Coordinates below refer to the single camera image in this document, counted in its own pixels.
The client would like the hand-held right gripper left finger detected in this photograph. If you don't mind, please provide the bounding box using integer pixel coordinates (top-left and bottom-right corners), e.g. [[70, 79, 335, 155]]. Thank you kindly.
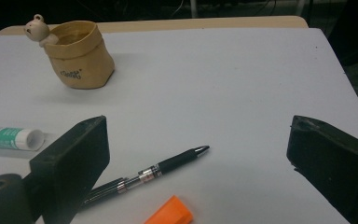
[[29, 115, 111, 224]]

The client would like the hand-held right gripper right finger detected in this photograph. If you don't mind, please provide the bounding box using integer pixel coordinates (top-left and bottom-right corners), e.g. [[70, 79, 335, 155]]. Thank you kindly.
[[286, 115, 358, 224]]

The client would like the green and white glue stick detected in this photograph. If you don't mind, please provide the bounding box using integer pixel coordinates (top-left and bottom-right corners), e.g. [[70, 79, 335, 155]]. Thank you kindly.
[[0, 125, 46, 152]]

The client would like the tan pen holder with bear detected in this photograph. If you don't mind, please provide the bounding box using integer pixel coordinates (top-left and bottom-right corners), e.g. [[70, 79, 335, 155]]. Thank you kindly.
[[23, 13, 116, 91]]

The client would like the black pen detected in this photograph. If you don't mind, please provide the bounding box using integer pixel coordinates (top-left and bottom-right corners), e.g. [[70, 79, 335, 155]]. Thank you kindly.
[[80, 145, 211, 209]]

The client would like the orange marker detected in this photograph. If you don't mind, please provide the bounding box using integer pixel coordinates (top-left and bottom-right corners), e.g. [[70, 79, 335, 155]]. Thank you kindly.
[[143, 195, 194, 224]]

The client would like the white table sheet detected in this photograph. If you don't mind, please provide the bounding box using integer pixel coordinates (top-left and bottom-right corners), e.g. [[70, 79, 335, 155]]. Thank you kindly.
[[0, 27, 358, 224]]

